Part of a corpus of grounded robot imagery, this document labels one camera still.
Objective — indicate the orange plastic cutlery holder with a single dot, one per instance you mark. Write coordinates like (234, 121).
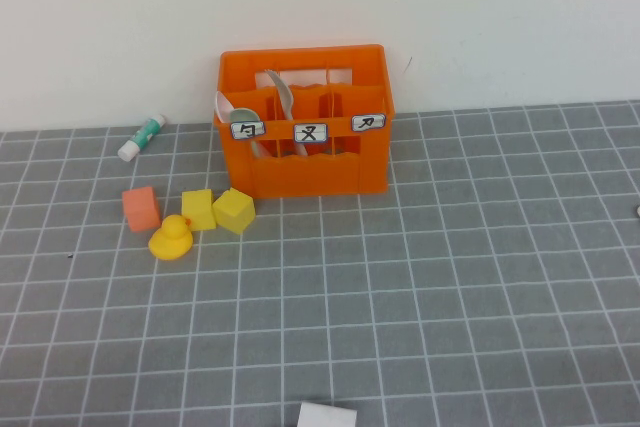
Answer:
(305, 179)

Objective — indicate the white label reading 勺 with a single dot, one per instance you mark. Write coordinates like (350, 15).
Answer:
(247, 130)

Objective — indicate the mint green plastic spoon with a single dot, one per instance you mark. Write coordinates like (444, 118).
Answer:
(246, 114)

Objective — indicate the pink plastic spoon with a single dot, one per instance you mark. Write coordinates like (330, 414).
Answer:
(222, 104)

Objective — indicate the white green glue stick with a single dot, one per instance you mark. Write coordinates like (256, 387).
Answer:
(142, 136)

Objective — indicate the white label reading 刀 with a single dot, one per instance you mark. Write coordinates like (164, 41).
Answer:
(367, 122)

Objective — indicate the yellow foam cube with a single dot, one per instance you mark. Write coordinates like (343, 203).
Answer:
(232, 212)
(197, 208)

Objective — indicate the grey plastic fork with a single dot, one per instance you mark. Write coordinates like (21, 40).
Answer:
(286, 94)

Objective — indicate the yellow rubber duck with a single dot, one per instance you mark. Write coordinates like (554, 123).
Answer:
(170, 243)

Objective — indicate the white paper sheet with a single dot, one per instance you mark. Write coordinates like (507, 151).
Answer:
(326, 415)

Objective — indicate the white label reading 叉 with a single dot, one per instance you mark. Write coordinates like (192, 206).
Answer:
(310, 132)

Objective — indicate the orange foam cube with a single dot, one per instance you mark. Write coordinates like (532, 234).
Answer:
(141, 209)

